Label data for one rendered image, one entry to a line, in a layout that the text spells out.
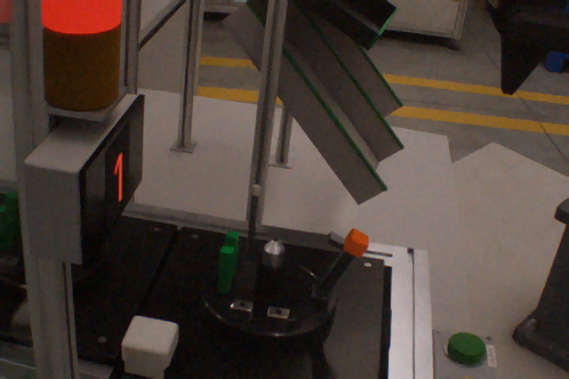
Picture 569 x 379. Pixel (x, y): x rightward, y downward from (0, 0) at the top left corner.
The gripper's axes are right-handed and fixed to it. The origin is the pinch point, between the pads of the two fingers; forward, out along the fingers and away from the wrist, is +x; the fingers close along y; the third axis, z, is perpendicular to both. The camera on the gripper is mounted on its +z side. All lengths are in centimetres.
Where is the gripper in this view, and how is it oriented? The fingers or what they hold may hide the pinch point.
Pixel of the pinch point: (515, 59)
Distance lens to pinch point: 71.1
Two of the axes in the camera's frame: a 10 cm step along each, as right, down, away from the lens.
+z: -9.8, -1.6, 0.7
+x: -1.1, 8.6, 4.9
